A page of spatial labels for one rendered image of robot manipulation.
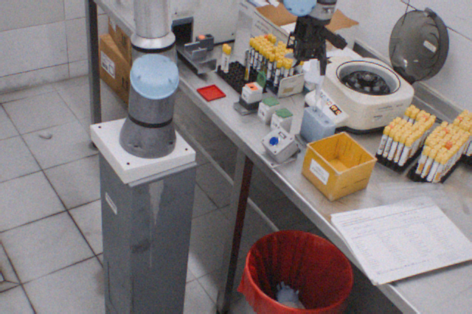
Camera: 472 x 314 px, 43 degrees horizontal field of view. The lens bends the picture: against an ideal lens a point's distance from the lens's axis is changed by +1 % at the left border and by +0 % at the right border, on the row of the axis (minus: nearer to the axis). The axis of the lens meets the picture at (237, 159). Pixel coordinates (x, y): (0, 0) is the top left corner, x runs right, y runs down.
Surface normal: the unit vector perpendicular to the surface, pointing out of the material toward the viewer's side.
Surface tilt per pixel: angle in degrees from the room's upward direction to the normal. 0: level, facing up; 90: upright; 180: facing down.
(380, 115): 90
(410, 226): 0
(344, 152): 90
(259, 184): 0
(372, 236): 0
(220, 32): 90
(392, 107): 90
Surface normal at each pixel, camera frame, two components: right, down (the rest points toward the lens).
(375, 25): -0.83, 0.28
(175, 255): 0.56, 0.57
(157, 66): 0.18, -0.71
